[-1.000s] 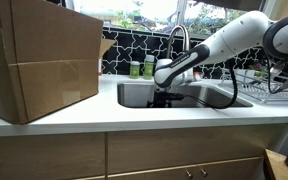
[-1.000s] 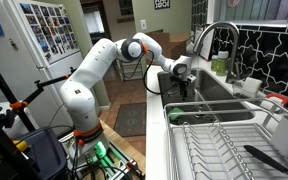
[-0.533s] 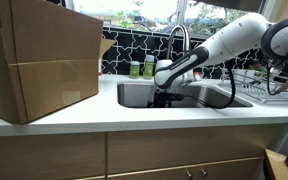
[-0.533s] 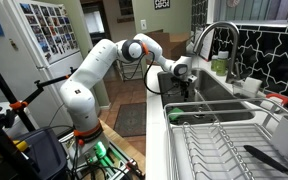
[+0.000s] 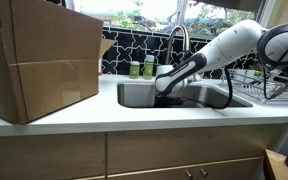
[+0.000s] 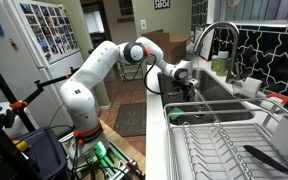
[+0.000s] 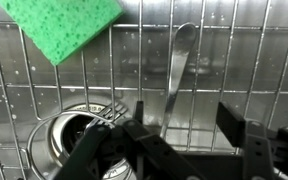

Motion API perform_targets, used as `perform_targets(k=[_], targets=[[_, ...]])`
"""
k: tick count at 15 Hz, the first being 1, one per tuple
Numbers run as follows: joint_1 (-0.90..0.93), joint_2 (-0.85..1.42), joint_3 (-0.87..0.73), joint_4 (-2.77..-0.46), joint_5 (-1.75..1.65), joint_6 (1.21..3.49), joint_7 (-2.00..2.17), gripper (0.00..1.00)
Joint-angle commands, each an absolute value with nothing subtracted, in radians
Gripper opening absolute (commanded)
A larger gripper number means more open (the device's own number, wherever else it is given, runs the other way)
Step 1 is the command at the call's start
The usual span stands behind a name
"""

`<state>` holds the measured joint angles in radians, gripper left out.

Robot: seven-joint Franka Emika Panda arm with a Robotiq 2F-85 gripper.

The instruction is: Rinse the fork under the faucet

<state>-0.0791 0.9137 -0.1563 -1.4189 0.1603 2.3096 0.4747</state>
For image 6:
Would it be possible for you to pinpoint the black kitchen utensil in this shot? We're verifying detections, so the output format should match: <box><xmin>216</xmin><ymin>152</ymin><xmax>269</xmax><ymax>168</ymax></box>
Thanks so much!
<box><xmin>243</xmin><ymin>144</ymin><xmax>288</xmax><ymax>180</ymax></box>

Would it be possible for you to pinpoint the yellow handled tool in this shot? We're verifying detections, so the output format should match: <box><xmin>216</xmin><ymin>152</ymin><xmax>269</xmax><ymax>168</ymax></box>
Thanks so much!
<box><xmin>0</xmin><ymin>139</ymin><xmax>29</xmax><ymax>158</ymax></box>

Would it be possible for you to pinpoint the green sponge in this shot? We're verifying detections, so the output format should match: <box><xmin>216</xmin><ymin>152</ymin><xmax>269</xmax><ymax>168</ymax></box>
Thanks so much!
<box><xmin>167</xmin><ymin>107</ymin><xmax>186</xmax><ymax>122</ymax></box>

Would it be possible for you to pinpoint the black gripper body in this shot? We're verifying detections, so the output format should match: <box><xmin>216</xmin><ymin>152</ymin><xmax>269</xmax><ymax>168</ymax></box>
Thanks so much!
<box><xmin>181</xmin><ymin>83</ymin><xmax>198</xmax><ymax>98</ymax></box>

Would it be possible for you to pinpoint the kitchen window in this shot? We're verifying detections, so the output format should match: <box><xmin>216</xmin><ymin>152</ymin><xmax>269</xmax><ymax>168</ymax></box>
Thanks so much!
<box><xmin>213</xmin><ymin>0</ymin><xmax>288</xmax><ymax>24</ymax></box>

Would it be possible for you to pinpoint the dark framed picture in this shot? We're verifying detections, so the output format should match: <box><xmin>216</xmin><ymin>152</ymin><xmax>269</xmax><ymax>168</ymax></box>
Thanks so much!
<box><xmin>118</xmin><ymin>0</ymin><xmax>134</xmax><ymax>16</ymax></box>

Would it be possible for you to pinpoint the chrome gooseneck faucet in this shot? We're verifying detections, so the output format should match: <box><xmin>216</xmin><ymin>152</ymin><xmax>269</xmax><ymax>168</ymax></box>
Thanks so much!
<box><xmin>192</xmin><ymin>21</ymin><xmax>243</xmax><ymax>85</ymax></box>

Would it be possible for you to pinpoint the red black clamp tool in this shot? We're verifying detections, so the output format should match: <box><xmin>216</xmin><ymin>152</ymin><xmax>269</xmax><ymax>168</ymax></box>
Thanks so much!
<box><xmin>125</xmin><ymin>159</ymin><xmax>146</xmax><ymax>178</ymax></box>

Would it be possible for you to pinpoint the short green soap bottle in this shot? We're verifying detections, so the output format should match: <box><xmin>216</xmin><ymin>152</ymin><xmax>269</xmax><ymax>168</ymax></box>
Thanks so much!
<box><xmin>210</xmin><ymin>54</ymin><xmax>219</xmax><ymax>72</ymax></box>

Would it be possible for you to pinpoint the brown cardboard box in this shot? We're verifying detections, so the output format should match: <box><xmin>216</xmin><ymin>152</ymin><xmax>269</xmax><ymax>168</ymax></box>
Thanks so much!
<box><xmin>141</xmin><ymin>29</ymin><xmax>190</xmax><ymax>65</ymax></box>

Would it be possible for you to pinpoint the black plastic bin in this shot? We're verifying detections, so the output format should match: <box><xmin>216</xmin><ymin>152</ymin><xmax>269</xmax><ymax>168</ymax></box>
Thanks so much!
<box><xmin>0</xmin><ymin>126</ymin><xmax>68</xmax><ymax>180</ymax></box>

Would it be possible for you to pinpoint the stainless steel sink basin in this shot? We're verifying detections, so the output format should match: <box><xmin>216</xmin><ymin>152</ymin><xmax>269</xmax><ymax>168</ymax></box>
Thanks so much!
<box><xmin>157</xmin><ymin>68</ymin><xmax>256</xmax><ymax>127</ymax></box>

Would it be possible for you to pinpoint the wooden base board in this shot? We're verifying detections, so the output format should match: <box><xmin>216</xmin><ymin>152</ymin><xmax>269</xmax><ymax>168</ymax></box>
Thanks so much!
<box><xmin>98</xmin><ymin>119</ymin><xmax>147</xmax><ymax>174</ymax></box>

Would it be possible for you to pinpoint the photo collage sheet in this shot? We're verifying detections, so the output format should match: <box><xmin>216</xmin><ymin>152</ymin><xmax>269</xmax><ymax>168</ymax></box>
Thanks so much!
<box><xmin>18</xmin><ymin>2</ymin><xmax>80</xmax><ymax>64</ymax></box>

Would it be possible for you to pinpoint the red handled scrubber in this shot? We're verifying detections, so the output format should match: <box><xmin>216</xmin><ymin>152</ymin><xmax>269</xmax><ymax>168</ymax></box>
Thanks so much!
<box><xmin>265</xmin><ymin>92</ymin><xmax>288</xmax><ymax>107</ymax></box>

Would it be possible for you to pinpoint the dark floor mat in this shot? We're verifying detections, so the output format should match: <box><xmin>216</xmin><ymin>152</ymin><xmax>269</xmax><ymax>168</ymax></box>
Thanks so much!
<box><xmin>113</xmin><ymin>101</ymin><xmax>147</xmax><ymax>138</ymax></box>

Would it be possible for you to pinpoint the white paper sheet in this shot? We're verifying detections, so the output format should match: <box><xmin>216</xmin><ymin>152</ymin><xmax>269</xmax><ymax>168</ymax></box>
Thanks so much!
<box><xmin>194</xmin><ymin>26</ymin><xmax>215</xmax><ymax>62</ymax></box>

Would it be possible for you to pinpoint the white utensil holder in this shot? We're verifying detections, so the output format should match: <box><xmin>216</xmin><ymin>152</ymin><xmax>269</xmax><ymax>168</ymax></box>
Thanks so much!
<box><xmin>269</xmin><ymin>114</ymin><xmax>288</xmax><ymax>164</ymax></box>

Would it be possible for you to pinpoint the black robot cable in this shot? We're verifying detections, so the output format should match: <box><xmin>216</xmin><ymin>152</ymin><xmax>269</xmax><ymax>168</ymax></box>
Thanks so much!
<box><xmin>142</xmin><ymin>54</ymin><xmax>185</xmax><ymax>96</ymax></box>

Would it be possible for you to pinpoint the tall green soap bottle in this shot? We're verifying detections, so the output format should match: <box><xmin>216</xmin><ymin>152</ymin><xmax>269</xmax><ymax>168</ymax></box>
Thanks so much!
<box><xmin>216</xmin><ymin>50</ymin><xmax>230</xmax><ymax>77</ymax></box>

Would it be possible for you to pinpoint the white sponge in holder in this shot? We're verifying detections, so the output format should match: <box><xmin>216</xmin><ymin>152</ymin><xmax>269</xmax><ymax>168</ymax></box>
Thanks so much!
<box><xmin>232</xmin><ymin>77</ymin><xmax>263</xmax><ymax>99</ymax></box>

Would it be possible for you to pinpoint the black white patterned wall art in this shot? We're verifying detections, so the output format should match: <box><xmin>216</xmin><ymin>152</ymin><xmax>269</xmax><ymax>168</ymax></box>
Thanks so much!
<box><xmin>153</xmin><ymin>0</ymin><xmax>171</xmax><ymax>10</ymax></box>

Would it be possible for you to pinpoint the white refrigerator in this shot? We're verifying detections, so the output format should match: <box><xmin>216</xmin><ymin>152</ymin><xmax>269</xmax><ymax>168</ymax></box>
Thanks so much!
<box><xmin>0</xmin><ymin>0</ymin><xmax>100</xmax><ymax>131</ymax></box>

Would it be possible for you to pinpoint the green lit device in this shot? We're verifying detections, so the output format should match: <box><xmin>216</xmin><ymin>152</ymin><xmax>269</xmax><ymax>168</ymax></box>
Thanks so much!
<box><xmin>93</xmin><ymin>141</ymin><xmax>110</xmax><ymax>159</ymax></box>

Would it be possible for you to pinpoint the metal wire dish rack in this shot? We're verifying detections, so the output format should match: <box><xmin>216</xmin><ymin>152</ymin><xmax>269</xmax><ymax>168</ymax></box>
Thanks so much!
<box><xmin>163</xmin><ymin>98</ymin><xmax>288</xmax><ymax>180</ymax></box>

